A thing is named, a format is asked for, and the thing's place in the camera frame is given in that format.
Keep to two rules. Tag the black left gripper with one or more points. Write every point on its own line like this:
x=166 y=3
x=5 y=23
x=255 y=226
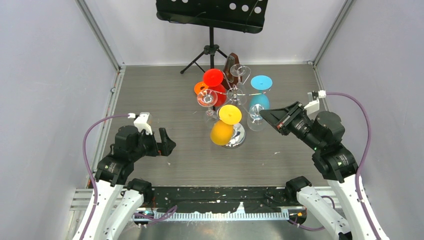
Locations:
x=165 y=147

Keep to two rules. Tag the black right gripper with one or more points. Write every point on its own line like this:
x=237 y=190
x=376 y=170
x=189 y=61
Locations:
x=280 y=118

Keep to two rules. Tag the clear textured wine glass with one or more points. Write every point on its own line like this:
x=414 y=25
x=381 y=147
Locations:
x=255 y=121

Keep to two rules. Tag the chrome wine glass rack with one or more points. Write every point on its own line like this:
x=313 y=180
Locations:
x=239 y=132

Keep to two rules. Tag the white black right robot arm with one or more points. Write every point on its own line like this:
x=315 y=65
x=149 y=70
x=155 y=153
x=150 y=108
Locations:
x=337 y=166

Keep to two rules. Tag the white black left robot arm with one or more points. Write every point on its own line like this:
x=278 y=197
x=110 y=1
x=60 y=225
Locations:
x=115 y=199

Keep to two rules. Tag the blue wine glass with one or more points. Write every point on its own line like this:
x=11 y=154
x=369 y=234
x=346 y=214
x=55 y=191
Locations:
x=262 y=84

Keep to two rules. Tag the yellow wine glass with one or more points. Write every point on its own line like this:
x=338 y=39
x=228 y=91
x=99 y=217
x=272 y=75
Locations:
x=223 y=130

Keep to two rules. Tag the red wine glass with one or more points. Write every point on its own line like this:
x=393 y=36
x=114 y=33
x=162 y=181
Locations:
x=213 y=78

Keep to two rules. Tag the brown metronome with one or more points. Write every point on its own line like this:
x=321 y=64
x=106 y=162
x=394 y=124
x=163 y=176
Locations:
x=229 y=79

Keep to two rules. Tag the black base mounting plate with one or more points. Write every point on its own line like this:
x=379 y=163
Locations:
x=221 y=199

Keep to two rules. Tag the black music stand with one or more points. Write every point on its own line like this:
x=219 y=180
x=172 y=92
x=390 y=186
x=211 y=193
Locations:
x=246 y=16

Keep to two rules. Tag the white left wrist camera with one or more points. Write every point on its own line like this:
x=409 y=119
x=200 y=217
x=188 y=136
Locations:
x=142 y=122

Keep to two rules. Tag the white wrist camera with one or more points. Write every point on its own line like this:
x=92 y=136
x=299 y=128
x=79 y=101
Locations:
x=142 y=122
x=314 y=97

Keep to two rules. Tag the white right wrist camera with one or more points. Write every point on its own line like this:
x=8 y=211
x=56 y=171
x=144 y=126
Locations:
x=314 y=97

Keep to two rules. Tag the aluminium frame rail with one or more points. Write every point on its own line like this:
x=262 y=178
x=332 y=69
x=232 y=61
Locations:
x=240 y=215

